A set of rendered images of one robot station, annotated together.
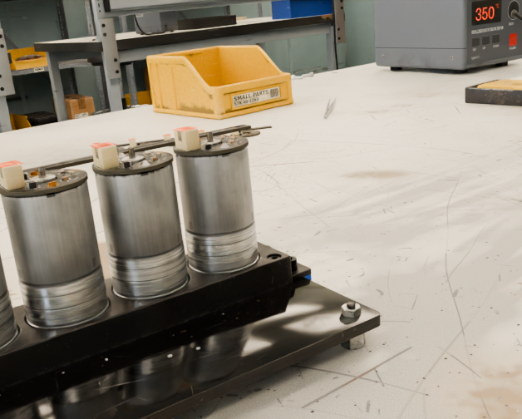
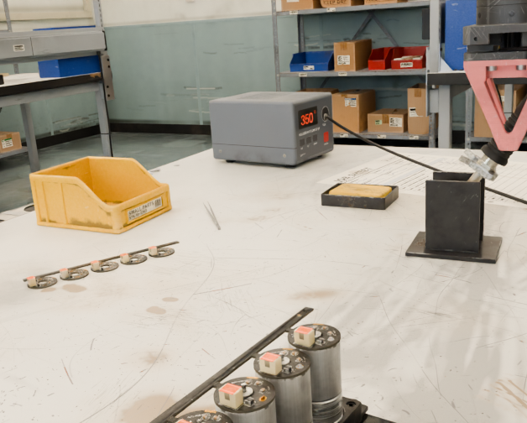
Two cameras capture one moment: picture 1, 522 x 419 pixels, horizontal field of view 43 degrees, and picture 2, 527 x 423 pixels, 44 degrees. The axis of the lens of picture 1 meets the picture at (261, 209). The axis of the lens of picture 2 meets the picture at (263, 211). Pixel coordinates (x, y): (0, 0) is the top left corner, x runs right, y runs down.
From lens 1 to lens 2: 0.17 m
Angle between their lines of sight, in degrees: 21
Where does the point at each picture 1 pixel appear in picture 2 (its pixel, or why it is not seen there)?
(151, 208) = (305, 395)
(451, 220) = (404, 337)
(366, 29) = (123, 80)
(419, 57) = (254, 154)
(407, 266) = (406, 385)
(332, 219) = not seen: hidden behind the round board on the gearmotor
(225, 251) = (332, 410)
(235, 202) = (338, 375)
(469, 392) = not seen: outside the picture
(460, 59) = (292, 157)
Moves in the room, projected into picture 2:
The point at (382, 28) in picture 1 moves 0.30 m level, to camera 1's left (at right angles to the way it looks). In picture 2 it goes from (219, 127) to (7, 154)
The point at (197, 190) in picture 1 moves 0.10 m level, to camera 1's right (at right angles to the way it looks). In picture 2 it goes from (315, 373) to (488, 322)
